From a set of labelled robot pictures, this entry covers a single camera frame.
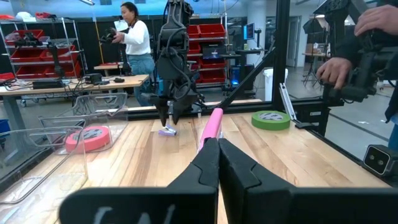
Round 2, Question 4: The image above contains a light blue staple remover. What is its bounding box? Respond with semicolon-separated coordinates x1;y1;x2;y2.
158;124;178;137

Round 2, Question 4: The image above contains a wooden work table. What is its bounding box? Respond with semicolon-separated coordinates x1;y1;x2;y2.
0;73;150;131

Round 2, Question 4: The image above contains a pink tape roll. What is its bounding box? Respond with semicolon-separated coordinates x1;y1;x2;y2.
64;125;112;154

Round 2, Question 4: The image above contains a white trash bin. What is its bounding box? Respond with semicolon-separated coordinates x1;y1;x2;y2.
263;67;289;102

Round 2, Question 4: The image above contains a person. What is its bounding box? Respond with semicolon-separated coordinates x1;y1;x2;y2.
334;27;398;152
99;1;155;106

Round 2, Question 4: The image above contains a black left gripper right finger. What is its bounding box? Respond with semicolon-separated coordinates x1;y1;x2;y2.
219;138;398;224

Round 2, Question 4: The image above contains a computer monitor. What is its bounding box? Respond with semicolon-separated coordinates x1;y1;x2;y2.
243;22;256;40

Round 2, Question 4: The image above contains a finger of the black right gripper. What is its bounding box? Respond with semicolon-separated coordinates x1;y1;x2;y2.
154;95;170;128
172;93;198;125

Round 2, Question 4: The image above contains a clear plastic bin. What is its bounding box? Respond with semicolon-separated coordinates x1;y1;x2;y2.
0;126;89;205
39;92;129;156

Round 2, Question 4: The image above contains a green tape roll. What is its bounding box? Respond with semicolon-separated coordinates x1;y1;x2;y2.
251;110;292;131

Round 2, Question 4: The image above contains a metal shelf with red bins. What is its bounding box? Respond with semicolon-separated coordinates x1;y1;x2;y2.
186;14;229;88
0;17;85;82

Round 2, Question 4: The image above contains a silver aluminium bracket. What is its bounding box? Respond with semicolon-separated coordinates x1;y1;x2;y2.
279;82;298;122

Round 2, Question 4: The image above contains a table-level camera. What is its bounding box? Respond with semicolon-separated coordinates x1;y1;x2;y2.
362;144;398;178

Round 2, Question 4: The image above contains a person's hand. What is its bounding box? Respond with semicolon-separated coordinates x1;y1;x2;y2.
316;57;353;90
354;4;398;37

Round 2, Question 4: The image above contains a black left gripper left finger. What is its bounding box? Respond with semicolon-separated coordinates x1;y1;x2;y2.
58;138;221;224

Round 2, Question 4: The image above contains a pink stapler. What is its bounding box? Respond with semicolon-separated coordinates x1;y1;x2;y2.
198;108;224;152

